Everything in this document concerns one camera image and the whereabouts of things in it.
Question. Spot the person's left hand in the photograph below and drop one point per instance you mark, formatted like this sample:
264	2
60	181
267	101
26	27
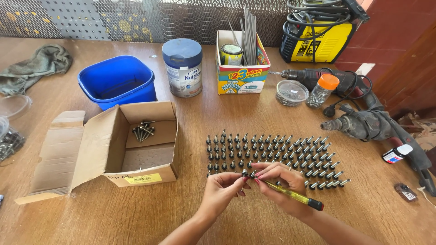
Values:
219	190

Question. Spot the person's right hand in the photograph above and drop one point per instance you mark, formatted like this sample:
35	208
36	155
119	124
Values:
289	183

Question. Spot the single hex head screw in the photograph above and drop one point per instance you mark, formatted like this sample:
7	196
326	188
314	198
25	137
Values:
244	173

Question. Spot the rows of standing washer screws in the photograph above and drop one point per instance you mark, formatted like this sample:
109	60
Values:
306	156

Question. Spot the black power plug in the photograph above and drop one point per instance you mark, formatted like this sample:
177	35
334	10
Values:
329	111

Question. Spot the clear round tub of screws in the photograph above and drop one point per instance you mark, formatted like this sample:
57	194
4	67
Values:
292	92

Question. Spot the small pile of loose screws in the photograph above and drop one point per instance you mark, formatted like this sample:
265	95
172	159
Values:
143	131

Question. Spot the clear jar with orange lid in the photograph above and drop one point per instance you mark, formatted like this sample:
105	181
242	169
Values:
322	91

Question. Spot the dusty grey electric drill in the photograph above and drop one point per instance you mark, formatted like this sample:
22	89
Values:
374	126

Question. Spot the small white bottle red label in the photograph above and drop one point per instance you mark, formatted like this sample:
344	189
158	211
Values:
397	154

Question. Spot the colourful printed cardboard box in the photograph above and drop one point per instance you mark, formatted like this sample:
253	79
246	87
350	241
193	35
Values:
242	80

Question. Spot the dark red electric drill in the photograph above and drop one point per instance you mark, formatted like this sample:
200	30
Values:
344	81

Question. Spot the small dark brown fob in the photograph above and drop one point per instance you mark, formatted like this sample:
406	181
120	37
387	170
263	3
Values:
406	192

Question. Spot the open brown cardboard box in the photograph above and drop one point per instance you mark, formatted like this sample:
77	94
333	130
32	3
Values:
102	153

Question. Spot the tin can with blue lid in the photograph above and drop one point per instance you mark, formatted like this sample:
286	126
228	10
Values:
183	68

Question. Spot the small paint can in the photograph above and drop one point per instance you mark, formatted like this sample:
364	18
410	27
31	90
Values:
231	54

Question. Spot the blue plastic bucket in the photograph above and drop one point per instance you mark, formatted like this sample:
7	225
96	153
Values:
117	81

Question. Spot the bundle of grey welding rods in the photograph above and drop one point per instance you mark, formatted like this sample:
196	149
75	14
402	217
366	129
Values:
249	37

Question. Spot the clear plastic container of screws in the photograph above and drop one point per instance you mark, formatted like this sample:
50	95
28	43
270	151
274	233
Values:
10	141

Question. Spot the empty clear plastic lid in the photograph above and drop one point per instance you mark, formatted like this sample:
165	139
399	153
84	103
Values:
15	105

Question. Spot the grey green cloth rag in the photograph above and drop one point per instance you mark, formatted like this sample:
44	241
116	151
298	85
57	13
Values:
34	66

